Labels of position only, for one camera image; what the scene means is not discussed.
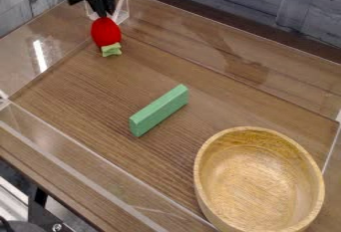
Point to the red plush strawberry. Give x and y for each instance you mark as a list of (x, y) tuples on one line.
[(108, 36)]

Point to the black table leg mount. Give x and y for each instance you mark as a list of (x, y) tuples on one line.
[(22, 216)]

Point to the wooden bowl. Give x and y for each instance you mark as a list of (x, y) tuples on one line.
[(257, 182)]

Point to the green rectangular block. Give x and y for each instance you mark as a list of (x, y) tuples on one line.
[(158, 110)]

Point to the clear acrylic corner bracket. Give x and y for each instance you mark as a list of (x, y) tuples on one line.
[(121, 14)]

